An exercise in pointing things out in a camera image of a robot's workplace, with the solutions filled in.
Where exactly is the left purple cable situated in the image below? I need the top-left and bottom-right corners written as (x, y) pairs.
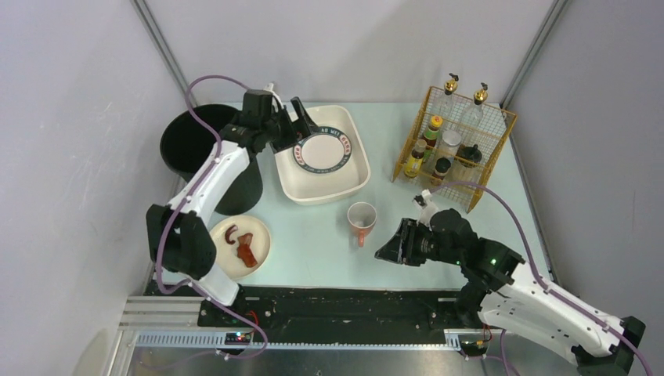
top-left (154, 74), bottom-right (269, 362)

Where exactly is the left electronics board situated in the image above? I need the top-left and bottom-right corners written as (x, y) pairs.
top-left (223, 331), bottom-right (253, 346)

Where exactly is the red label sauce bottle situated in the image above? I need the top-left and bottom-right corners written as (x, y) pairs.
top-left (420, 115), bottom-right (444, 162)

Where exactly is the dark brown small bottle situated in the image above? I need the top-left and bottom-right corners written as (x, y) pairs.
top-left (430, 157), bottom-right (452, 188)

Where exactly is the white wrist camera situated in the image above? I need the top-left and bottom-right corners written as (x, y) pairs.
top-left (413, 190), bottom-right (440, 229)
top-left (263, 81), bottom-right (283, 109)

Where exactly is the right electronics board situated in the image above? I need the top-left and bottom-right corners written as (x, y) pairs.
top-left (460, 339), bottom-right (490, 358)

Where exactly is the black ribbed trash bin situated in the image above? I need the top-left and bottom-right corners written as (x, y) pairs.
top-left (160, 103), bottom-right (263, 215)

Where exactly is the electronics board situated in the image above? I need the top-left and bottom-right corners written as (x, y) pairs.
top-left (223, 331), bottom-right (253, 346)
top-left (460, 339), bottom-right (490, 358)

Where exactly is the yellow wire basket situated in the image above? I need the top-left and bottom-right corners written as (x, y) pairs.
top-left (392, 86), bottom-right (518, 212)

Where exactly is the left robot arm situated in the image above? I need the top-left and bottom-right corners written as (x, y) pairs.
top-left (146, 89), bottom-right (319, 306)

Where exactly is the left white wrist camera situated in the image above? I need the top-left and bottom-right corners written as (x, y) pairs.
top-left (263, 81), bottom-right (283, 109)

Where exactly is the orange ceramic mug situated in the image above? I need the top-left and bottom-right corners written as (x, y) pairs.
top-left (347, 202), bottom-right (377, 248)

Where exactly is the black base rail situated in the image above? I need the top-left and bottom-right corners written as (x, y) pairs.
top-left (145, 280), bottom-right (489, 346)

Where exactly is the green rimmed patterned plate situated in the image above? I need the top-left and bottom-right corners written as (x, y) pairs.
top-left (292, 126), bottom-right (352, 174)

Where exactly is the jar with black lid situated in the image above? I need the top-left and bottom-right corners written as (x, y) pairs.
top-left (451, 144), bottom-right (482, 181)

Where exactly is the small bottle tan cap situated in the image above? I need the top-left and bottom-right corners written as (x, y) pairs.
top-left (403, 139), bottom-right (427, 178)

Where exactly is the cream plate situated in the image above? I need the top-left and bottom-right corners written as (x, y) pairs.
top-left (210, 215), bottom-right (271, 280)

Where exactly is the white rectangular tub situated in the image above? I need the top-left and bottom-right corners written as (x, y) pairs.
top-left (275, 105), bottom-right (371, 205)

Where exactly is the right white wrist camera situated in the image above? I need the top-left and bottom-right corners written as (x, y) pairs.
top-left (413, 190), bottom-right (440, 229)

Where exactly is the glass oil bottle gold spout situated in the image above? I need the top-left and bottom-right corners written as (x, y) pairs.
top-left (435, 73), bottom-right (460, 131)

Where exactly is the brown meat piece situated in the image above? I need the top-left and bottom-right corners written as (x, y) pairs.
top-left (237, 233), bottom-right (258, 268)

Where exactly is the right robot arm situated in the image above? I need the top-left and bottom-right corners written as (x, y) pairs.
top-left (374, 209), bottom-right (645, 375)

